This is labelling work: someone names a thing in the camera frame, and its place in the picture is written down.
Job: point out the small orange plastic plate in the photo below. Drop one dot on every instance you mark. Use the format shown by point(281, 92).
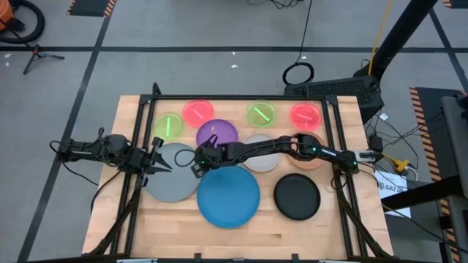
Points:
point(308, 165)

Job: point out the black power adapter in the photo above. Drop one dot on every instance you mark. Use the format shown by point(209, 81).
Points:
point(376, 143)

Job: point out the black metal table frame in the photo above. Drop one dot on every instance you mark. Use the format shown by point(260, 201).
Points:
point(237, 98)

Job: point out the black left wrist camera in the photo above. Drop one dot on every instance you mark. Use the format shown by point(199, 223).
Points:
point(157, 143)

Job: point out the large grey plastic plate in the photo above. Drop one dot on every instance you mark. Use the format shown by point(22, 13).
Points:
point(172, 186)

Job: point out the small white tag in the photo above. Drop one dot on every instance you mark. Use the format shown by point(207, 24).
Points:
point(384, 117)

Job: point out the white paper label sheet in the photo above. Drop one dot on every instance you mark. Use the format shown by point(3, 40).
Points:
point(395, 191)

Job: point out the clear pink plastic plate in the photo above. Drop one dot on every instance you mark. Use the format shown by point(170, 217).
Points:
point(305, 117)
point(191, 117)

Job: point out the small light grey plate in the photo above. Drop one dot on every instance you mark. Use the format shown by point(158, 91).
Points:
point(261, 163)

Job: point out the black slanted pole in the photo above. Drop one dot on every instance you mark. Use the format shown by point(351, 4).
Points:
point(398, 36)

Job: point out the black computer case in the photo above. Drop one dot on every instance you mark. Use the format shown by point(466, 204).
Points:
point(332, 91)

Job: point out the black cross beam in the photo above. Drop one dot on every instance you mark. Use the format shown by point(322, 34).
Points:
point(420, 191)

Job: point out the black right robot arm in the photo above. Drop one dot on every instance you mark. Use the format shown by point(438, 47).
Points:
point(263, 146)

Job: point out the small black plastic plate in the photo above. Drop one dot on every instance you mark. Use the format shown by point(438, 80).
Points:
point(297, 197)

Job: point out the black tripod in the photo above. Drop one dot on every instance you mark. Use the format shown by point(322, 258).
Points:
point(34, 56)

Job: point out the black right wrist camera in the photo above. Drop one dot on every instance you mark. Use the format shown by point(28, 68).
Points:
point(198, 171)

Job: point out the large blue plastic plate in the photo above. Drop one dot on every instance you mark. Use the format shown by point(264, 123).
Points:
point(228, 199)

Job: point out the clear green plastic plate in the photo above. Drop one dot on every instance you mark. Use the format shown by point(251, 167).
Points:
point(176, 124)
point(262, 114)

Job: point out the purple plastic plate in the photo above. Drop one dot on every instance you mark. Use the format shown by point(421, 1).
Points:
point(226, 131)

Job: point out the orange vacuum cleaner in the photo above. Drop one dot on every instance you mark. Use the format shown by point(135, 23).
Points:
point(5, 14)

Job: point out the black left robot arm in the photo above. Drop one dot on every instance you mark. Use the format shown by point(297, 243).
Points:
point(91, 151)

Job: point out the long hazard striped floor mat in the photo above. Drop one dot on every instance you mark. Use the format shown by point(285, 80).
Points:
point(424, 146)

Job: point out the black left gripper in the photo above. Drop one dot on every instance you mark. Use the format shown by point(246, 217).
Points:
point(140, 160)

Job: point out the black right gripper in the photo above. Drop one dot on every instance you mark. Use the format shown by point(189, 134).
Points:
point(210, 157)

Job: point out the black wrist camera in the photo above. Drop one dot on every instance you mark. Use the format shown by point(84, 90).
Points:
point(198, 171)
point(157, 143)

